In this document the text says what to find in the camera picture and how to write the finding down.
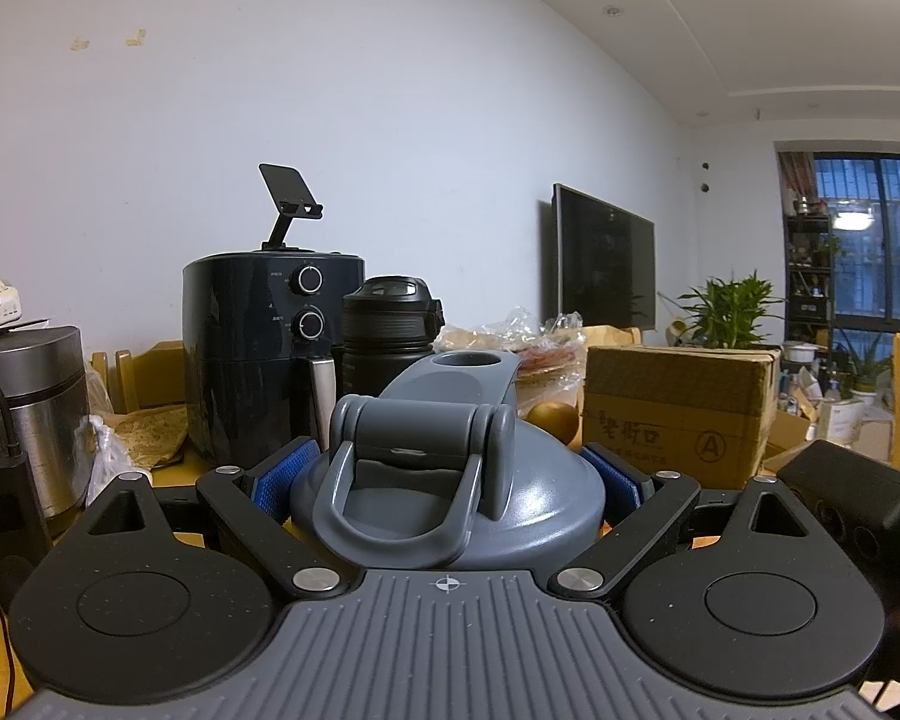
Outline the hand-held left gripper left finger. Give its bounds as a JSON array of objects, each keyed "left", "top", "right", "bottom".
[{"left": 82, "top": 438, "right": 350, "bottom": 602}]

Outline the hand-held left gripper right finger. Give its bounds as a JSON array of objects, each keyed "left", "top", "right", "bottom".
[{"left": 547, "top": 444, "right": 833, "bottom": 602}]

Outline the clear shaker bottle grey lid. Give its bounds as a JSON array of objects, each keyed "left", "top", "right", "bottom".
[{"left": 288, "top": 350, "right": 607, "bottom": 572}]

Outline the white bucket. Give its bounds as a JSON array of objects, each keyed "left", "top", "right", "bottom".
[{"left": 817, "top": 397, "right": 869, "bottom": 445}]

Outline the small open cardboard box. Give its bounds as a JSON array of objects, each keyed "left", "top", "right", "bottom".
[{"left": 763, "top": 408, "right": 816, "bottom": 460}]

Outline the dark blue air fryer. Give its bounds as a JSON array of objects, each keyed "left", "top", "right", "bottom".
[{"left": 181, "top": 248, "right": 367, "bottom": 470}]

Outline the crumpled brown paper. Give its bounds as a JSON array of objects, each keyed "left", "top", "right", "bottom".
[{"left": 112, "top": 408, "right": 190, "bottom": 467}]

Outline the small potted plant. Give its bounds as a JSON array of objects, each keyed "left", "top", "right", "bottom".
[{"left": 832, "top": 333, "right": 891, "bottom": 407}]

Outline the clear plastic food bag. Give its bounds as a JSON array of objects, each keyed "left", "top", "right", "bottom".
[{"left": 434, "top": 307, "right": 595, "bottom": 422}]

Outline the white plastic bag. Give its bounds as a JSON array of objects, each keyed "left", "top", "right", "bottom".
[{"left": 74, "top": 413, "right": 133, "bottom": 509}]

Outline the black gradient water bottle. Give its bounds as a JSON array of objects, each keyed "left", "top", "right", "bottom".
[{"left": 331, "top": 275, "right": 446, "bottom": 400}]

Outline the potted green plant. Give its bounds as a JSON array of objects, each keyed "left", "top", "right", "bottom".
[{"left": 663, "top": 269, "right": 786, "bottom": 351}]

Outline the black television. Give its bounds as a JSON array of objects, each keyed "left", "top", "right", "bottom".
[{"left": 553, "top": 181, "right": 658, "bottom": 334}]

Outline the cluttered storage shelf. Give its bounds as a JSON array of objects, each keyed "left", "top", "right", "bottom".
[{"left": 783, "top": 213, "right": 834, "bottom": 347}]

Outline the silver rice cooker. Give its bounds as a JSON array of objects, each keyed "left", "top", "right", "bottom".
[{"left": 0, "top": 324, "right": 92, "bottom": 535}]

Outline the barred window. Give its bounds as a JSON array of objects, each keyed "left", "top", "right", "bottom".
[{"left": 775, "top": 153, "right": 900, "bottom": 340}]

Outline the black portable air pump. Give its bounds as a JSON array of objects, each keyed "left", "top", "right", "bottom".
[{"left": 0, "top": 370, "right": 54, "bottom": 617}]

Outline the black phone stand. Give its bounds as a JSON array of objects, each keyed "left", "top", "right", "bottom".
[{"left": 259, "top": 162, "right": 324, "bottom": 251}]

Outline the patterned curtain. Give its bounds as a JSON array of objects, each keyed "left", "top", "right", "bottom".
[{"left": 777, "top": 153, "right": 816, "bottom": 216}]

